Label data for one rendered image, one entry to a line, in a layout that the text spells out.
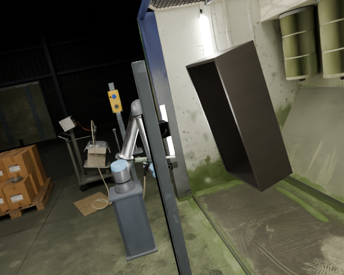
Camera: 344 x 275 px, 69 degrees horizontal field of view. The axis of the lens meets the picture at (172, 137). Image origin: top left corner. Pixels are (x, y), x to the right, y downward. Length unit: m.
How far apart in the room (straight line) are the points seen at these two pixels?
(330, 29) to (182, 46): 1.45
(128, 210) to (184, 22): 2.11
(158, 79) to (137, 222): 1.58
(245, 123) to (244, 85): 0.30
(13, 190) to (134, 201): 2.51
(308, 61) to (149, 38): 1.75
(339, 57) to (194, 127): 1.60
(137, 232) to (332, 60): 2.36
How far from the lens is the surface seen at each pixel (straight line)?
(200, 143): 3.15
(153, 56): 2.97
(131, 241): 2.54
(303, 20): 3.20
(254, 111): 2.11
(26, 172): 4.75
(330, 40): 2.77
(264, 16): 3.43
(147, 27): 3.01
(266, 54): 3.47
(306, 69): 3.18
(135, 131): 2.39
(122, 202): 2.34
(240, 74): 2.03
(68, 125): 4.58
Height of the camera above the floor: 1.56
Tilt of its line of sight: 13 degrees down
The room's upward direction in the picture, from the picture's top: 12 degrees counter-clockwise
